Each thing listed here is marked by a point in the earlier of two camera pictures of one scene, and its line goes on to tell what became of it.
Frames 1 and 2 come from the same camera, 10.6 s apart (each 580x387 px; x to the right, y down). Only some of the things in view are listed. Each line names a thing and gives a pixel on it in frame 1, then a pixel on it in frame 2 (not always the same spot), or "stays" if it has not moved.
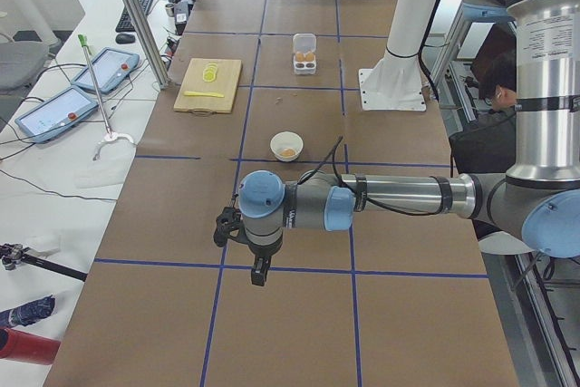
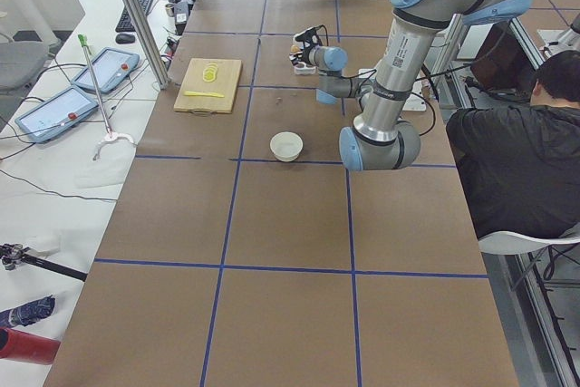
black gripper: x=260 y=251 -> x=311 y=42
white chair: x=502 y=243 stays
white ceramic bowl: x=286 y=146 stays
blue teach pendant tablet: x=111 y=68 stays
